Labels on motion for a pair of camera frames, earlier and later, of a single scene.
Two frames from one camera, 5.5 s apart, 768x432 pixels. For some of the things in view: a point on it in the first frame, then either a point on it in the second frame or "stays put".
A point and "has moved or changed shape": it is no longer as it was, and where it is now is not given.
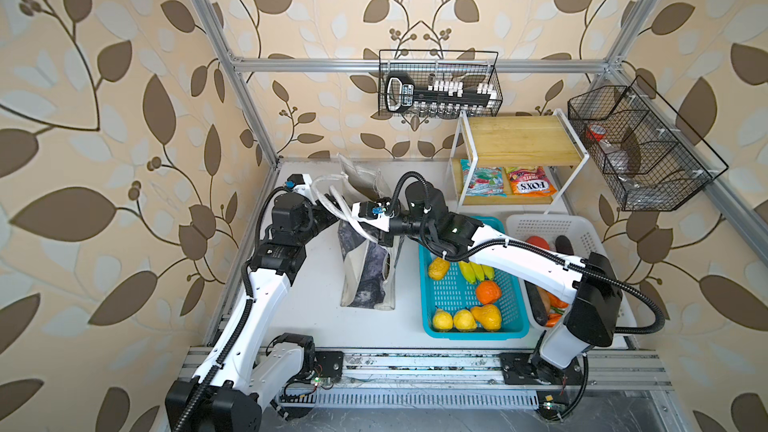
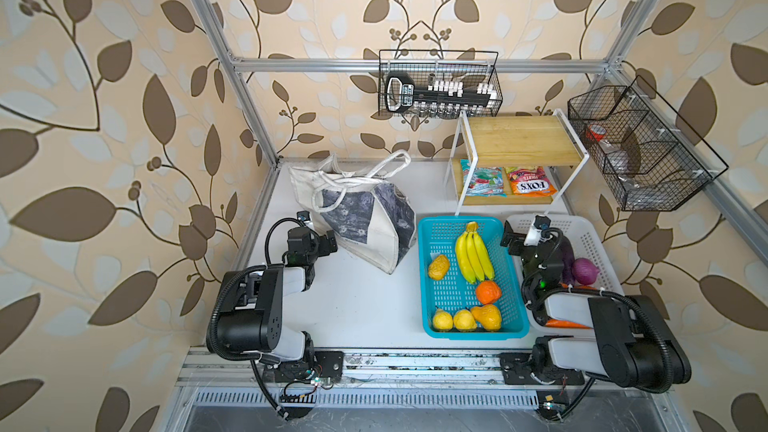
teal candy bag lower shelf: (485, 181) stays put
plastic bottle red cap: (614, 157) stays put
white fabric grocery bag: (369, 267) has moved or changed shape
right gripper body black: (402, 224) → (525, 253)
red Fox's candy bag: (530, 182) stays put
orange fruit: (488, 292) stays put
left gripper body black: (314, 220) → (320, 249)
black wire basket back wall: (433, 83) stays put
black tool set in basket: (402, 95) stays put
